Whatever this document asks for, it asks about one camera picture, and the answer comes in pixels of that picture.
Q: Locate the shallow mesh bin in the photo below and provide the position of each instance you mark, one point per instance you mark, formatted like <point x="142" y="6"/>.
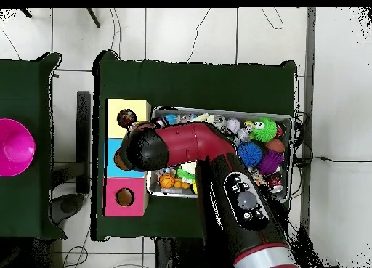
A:
<point x="286" y="163"/>

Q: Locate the blue globe ball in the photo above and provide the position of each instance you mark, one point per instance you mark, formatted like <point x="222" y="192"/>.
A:
<point x="172" y="119"/>

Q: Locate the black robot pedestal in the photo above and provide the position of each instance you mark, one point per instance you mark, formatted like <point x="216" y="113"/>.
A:
<point x="174" y="256"/>

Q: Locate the black tripod leg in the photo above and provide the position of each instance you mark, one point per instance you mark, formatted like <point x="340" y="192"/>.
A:
<point x="93" y="17"/>
<point x="26" y="13"/>

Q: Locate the dark green tablecloth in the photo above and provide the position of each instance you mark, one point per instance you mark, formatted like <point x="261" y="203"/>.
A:
<point x="23" y="207"/>
<point x="203" y="85"/>

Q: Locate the purple spiky ball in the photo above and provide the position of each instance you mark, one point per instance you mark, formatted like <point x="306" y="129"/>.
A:
<point x="270" y="163"/>

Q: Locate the wooden box with three holes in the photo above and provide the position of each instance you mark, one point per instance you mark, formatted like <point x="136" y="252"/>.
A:
<point x="139" y="111"/>

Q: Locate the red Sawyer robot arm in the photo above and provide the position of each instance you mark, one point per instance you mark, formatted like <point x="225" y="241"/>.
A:
<point x="186" y="143"/>

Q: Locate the colourful heart print cloth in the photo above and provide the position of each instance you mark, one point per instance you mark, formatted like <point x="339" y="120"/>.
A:
<point x="126" y="117"/>

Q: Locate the magenta plastic bowl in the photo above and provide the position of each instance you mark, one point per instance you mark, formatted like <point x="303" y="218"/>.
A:
<point x="14" y="149"/>

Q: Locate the large green spiky ball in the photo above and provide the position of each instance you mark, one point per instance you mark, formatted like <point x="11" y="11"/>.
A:
<point x="266" y="131"/>

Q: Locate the large blue spiky ball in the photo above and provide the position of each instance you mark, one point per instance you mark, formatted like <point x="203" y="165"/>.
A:
<point x="249" y="154"/>

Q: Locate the orange basketball toy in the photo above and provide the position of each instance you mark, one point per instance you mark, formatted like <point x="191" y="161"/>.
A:
<point x="166" y="180"/>

